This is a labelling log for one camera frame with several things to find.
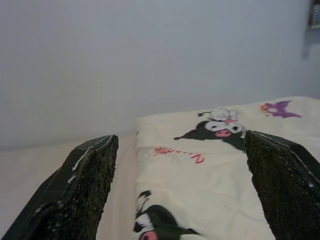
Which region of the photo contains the cream cartoon print comforter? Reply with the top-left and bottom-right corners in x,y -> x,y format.
133,96 -> 320,240

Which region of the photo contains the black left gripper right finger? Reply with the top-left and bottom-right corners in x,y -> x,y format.
244,129 -> 320,240

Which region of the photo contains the dark window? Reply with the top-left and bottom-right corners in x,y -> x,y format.
305,0 -> 320,33

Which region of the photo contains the bed mattress with cream sheet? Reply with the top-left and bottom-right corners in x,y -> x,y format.
0,133 -> 138,240

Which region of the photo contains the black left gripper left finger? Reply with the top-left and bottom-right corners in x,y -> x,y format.
0,134 -> 120,240

